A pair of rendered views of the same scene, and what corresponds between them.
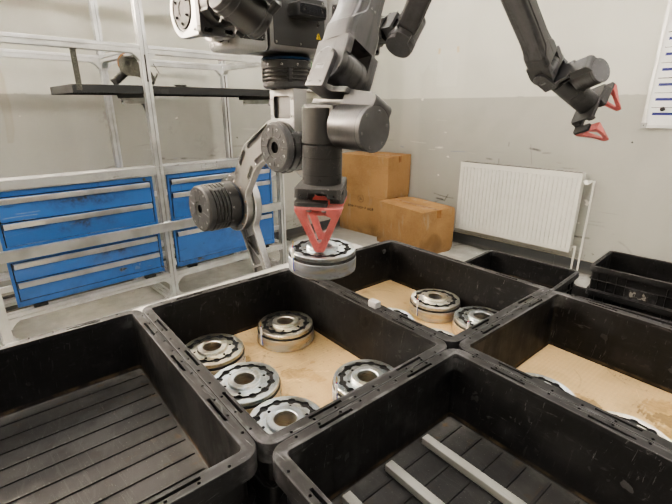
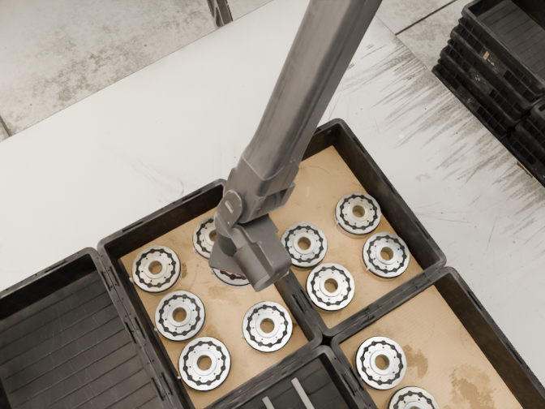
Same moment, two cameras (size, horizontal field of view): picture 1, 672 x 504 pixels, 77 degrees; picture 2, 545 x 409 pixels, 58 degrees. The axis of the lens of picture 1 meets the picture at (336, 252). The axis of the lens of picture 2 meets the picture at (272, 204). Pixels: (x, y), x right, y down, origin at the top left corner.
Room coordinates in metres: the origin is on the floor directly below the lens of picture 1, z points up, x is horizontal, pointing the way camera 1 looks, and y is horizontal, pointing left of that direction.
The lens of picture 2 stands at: (0.38, -0.06, 1.89)
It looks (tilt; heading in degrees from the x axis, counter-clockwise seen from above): 68 degrees down; 5
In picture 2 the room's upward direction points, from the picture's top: 4 degrees clockwise
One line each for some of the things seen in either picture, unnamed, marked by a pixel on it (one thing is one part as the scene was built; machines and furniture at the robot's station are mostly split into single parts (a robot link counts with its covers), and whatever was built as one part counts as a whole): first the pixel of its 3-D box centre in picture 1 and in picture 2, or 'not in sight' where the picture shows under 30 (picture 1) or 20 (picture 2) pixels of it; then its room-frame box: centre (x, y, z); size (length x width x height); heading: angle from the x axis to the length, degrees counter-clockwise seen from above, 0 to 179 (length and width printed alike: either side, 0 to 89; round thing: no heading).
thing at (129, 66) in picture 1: (135, 70); not in sight; (2.57, 1.12, 1.44); 0.25 x 0.16 x 0.18; 134
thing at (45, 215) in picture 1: (89, 237); not in sight; (2.11, 1.28, 0.60); 0.72 x 0.03 x 0.56; 134
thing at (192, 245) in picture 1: (227, 212); not in sight; (2.66, 0.70, 0.60); 0.72 x 0.03 x 0.56; 134
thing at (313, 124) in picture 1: (325, 125); (237, 227); (0.61, 0.01, 1.22); 0.07 x 0.06 x 0.07; 43
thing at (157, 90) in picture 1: (175, 93); not in sight; (2.72, 0.97, 1.32); 1.20 x 0.45 x 0.06; 134
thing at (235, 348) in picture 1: (212, 350); (156, 268); (0.62, 0.21, 0.86); 0.10 x 0.10 x 0.01
